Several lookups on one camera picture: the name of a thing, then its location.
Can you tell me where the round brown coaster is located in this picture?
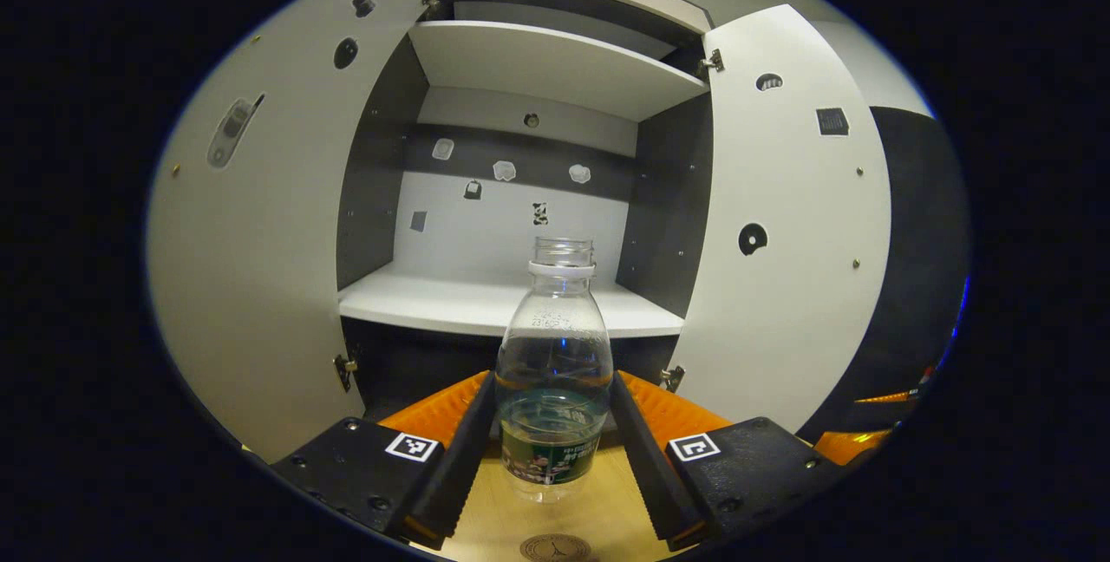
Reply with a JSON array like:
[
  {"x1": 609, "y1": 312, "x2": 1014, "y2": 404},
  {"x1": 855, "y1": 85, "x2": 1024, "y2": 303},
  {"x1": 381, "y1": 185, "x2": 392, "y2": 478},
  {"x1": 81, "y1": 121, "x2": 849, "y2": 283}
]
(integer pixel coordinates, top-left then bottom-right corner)
[{"x1": 520, "y1": 533, "x2": 592, "y2": 562}]

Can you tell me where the white and grey cabinet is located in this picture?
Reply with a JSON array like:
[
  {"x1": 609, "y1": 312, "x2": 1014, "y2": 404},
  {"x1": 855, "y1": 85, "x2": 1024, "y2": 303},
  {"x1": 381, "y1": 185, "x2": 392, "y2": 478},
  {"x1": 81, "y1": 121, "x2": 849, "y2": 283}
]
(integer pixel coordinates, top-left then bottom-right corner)
[{"x1": 334, "y1": 0, "x2": 716, "y2": 424}]

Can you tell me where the clear plastic bottle green label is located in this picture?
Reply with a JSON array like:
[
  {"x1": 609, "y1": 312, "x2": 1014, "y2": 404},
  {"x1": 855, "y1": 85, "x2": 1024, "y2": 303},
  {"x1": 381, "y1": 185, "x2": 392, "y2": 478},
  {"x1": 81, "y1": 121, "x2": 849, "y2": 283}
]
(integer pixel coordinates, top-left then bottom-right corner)
[{"x1": 494, "y1": 237, "x2": 615, "y2": 504}]

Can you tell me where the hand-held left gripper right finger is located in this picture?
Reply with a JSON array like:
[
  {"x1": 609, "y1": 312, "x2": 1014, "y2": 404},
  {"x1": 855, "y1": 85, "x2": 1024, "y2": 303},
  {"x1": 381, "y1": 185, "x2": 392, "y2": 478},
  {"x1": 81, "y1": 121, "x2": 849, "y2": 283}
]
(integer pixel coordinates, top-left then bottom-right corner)
[{"x1": 610, "y1": 369, "x2": 855, "y2": 551}]

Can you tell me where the white cabinet door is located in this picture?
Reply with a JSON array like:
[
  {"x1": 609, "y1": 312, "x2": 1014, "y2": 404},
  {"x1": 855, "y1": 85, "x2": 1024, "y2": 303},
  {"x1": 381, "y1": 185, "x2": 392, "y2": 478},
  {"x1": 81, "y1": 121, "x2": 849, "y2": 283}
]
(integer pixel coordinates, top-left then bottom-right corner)
[
  {"x1": 663, "y1": 4, "x2": 894, "y2": 435},
  {"x1": 147, "y1": 0, "x2": 460, "y2": 463}
]

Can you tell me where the black backdrop cloth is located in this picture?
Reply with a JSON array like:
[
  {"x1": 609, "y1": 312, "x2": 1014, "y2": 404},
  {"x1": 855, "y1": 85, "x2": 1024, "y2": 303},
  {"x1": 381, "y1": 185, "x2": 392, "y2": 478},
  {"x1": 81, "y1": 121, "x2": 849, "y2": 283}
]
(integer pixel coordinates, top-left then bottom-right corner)
[{"x1": 796, "y1": 107, "x2": 970, "y2": 446}]

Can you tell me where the white cabinet shelf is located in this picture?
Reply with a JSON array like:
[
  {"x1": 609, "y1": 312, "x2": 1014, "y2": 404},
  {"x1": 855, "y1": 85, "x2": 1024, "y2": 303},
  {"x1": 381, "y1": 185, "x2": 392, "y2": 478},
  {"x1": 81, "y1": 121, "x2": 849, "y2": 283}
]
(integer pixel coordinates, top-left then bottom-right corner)
[
  {"x1": 408, "y1": 20, "x2": 710, "y2": 122},
  {"x1": 338, "y1": 263, "x2": 686, "y2": 339}
]

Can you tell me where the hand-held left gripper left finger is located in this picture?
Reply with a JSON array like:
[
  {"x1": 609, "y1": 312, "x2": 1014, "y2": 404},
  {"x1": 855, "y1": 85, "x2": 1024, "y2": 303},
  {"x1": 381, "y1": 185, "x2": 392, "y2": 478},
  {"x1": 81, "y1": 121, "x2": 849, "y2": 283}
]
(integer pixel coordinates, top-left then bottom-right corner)
[{"x1": 271, "y1": 369, "x2": 497, "y2": 551}]

